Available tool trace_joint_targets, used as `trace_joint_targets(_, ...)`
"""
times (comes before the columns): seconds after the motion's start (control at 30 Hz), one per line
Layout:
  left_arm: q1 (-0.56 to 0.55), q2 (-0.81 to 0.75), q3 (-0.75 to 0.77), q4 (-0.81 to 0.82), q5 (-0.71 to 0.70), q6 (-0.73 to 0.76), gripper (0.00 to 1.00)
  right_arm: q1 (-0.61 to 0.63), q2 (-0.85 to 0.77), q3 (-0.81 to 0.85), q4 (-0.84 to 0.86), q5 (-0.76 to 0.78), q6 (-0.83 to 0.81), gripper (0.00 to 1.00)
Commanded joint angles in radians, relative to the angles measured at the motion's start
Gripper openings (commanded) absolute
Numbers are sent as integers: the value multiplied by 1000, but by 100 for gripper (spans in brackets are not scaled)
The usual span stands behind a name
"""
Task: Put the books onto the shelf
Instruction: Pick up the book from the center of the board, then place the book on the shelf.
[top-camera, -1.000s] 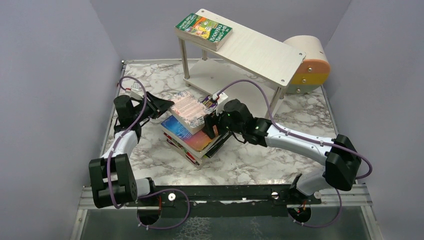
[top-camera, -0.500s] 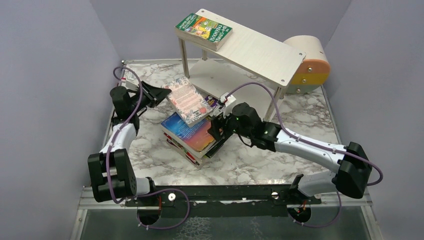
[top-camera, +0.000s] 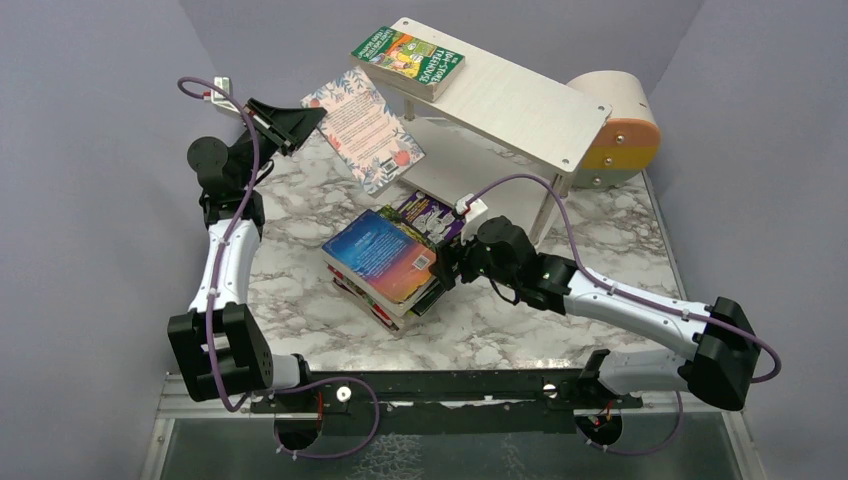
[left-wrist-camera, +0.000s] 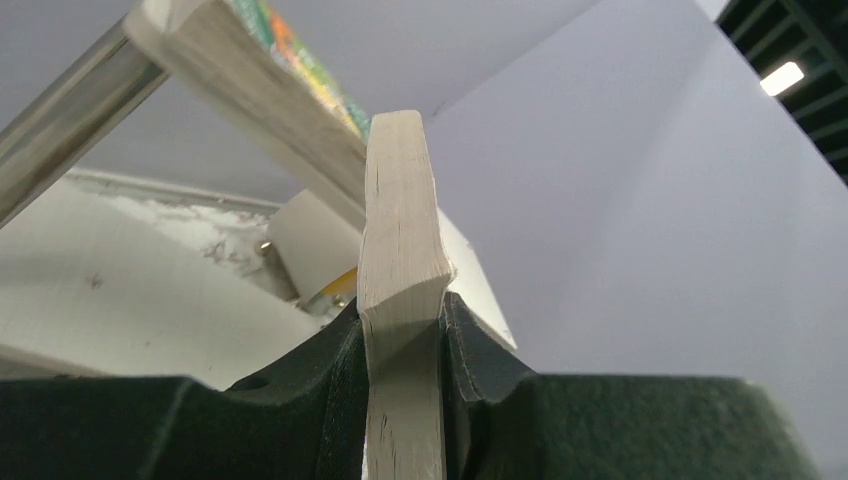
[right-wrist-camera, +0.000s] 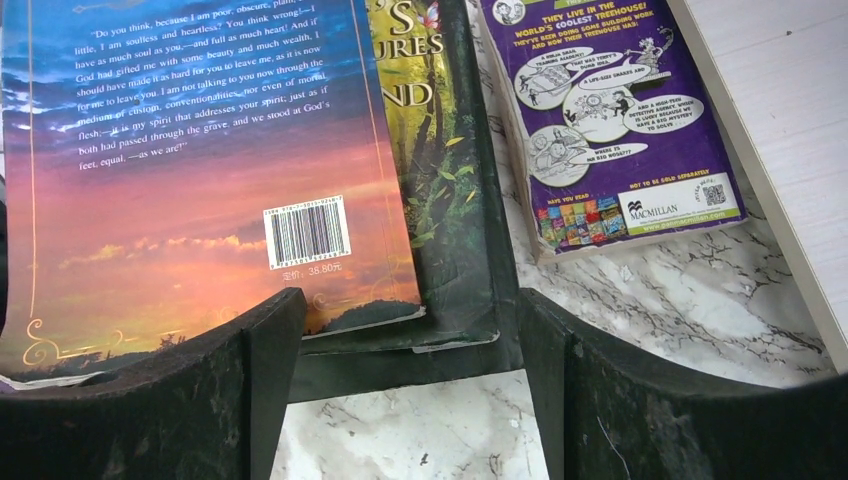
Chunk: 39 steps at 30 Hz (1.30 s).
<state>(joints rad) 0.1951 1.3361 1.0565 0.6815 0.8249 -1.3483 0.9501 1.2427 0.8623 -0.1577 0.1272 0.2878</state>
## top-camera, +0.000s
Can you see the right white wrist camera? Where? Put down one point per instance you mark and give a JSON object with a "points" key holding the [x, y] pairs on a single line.
{"points": [[473, 212]]}

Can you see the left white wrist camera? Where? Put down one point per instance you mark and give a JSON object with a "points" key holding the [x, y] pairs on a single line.
{"points": [[219, 96]]}

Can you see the round wooden drawer box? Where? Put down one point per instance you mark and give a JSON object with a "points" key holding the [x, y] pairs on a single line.
{"points": [[630, 138]]}

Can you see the purple cartoon book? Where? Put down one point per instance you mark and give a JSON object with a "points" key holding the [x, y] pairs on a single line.
{"points": [[431, 217]]}

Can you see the dark green forest book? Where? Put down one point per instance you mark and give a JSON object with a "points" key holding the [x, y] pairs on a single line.
{"points": [[432, 291]]}

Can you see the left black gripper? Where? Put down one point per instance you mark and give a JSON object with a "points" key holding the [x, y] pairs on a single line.
{"points": [[270, 131]]}

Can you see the green 104-storey treehouse book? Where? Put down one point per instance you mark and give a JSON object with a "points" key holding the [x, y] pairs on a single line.
{"points": [[408, 63]]}

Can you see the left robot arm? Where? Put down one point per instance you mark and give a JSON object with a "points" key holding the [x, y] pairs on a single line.
{"points": [[217, 343]]}

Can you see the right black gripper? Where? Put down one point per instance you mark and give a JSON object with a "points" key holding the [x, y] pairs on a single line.
{"points": [[448, 266]]}

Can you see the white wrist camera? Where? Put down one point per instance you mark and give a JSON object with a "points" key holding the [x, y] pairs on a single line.
{"points": [[473, 212], [219, 96]]}

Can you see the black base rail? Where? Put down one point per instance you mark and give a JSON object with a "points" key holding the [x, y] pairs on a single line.
{"points": [[440, 402]]}

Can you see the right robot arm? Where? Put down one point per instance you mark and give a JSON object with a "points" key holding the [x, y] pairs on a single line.
{"points": [[708, 350]]}

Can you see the white two-tier shelf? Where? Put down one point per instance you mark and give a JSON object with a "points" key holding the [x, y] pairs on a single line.
{"points": [[503, 124]]}

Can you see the red bottom books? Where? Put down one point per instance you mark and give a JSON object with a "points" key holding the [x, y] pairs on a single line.
{"points": [[373, 304]]}

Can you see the blue orange sunset book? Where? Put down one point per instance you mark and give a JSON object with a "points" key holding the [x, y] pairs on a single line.
{"points": [[384, 261]]}

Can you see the pink floral book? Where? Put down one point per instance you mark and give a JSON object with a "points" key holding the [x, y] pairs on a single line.
{"points": [[367, 136]]}

